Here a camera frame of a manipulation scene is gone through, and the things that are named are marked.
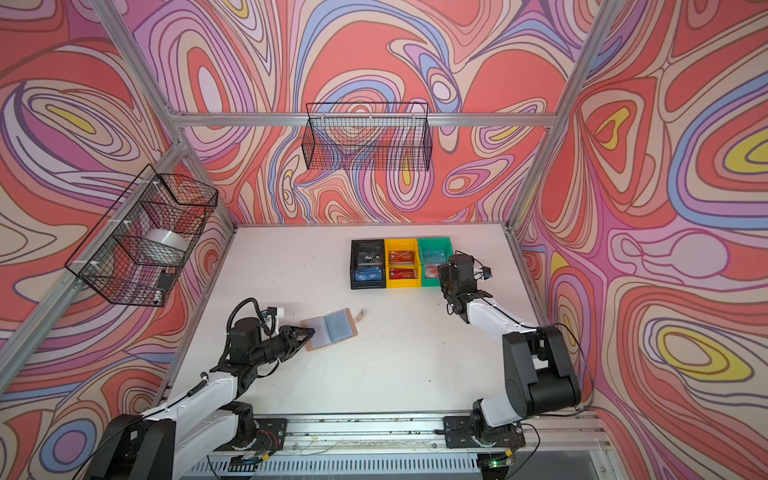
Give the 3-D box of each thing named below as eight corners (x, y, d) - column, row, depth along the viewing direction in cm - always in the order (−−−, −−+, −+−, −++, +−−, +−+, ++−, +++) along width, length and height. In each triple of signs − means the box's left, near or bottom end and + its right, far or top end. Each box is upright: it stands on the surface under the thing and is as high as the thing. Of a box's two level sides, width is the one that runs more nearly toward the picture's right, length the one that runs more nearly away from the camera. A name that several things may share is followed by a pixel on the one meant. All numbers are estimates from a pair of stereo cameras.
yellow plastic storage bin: (384, 289, 102) (384, 278, 97) (384, 250, 113) (384, 238, 108) (419, 289, 102) (421, 278, 97) (416, 250, 113) (417, 238, 108)
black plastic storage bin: (349, 290, 102) (347, 282, 98) (353, 246, 115) (352, 237, 111) (385, 290, 102) (385, 282, 98) (385, 246, 115) (385, 237, 110)
